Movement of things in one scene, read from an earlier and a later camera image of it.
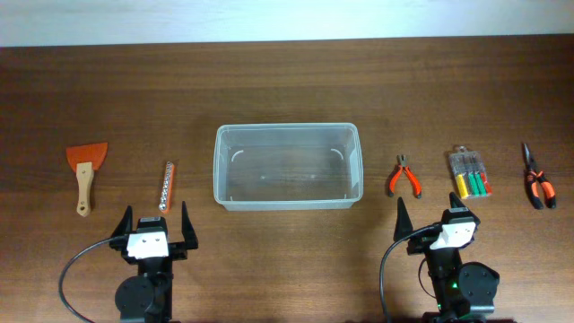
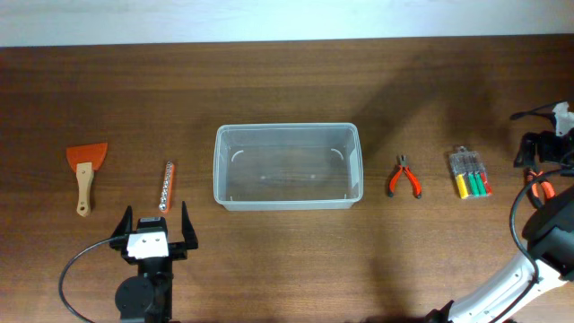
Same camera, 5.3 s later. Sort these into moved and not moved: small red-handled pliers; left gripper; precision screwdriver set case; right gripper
Moved: right gripper
Not moved: left gripper; precision screwdriver set case; small red-handled pliers
